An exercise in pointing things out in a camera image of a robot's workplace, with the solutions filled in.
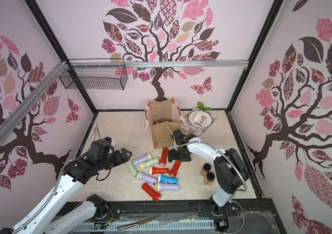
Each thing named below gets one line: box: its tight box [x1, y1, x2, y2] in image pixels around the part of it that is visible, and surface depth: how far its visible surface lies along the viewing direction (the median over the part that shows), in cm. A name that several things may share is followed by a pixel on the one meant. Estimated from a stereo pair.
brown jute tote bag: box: [143, 97, 184, 150], surface depth 98 cm
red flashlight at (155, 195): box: [141, 182, 162, 203], surface depth 79 cm
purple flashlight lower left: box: [136, 171, 158, 186], surface depth 84 cm
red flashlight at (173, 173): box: [168, 159, 182, 178], surface depth 87 cm
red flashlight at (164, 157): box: [159, 147, 168, 167], surface depth 92 cm
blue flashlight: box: [157, 174, 179, 185], surface depth 83 cm
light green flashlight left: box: [125, 159, 138, 178], surface depth 87 cm
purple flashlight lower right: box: [157, 182, 180, 192], surface depth 81 cm
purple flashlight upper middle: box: [132, 153, 153, 166], surface depth 92 cm
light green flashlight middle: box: [139, 156, 160, 171], surface depth 90 cm
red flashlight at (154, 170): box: [149, 166, 170, 176], surface depth 86 cm
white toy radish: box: [193, 101, 213, 122], surface depth 119 cm
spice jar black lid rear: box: [200, 162, 212, 177], surface depth 81 cm
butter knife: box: [116, 215, 160, 230], surface depth 71 cm
